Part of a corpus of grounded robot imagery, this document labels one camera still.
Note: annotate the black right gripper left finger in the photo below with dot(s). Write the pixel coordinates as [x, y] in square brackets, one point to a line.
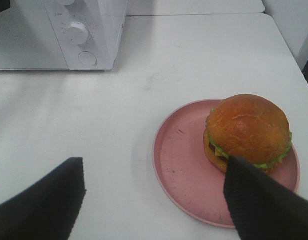
[48, 209]

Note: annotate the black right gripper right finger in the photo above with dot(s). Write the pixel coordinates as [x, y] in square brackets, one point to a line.
[260, 207]

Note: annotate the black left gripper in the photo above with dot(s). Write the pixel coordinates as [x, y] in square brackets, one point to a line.
[5, 5]

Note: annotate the pink round plate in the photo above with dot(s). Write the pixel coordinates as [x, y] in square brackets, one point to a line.
[186, 175]

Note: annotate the toy hamburger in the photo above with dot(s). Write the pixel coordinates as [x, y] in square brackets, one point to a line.
[247, 126]

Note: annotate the white timer knob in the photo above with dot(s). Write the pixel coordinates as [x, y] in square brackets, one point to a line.
[77, 33]

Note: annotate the round white door release button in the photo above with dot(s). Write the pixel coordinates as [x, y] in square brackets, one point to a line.
[87, 58]

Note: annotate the upper white power knob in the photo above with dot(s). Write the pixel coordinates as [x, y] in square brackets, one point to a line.
[67, 2]

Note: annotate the white microwave oven body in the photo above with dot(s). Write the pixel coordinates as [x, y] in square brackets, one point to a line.
[105, 20]

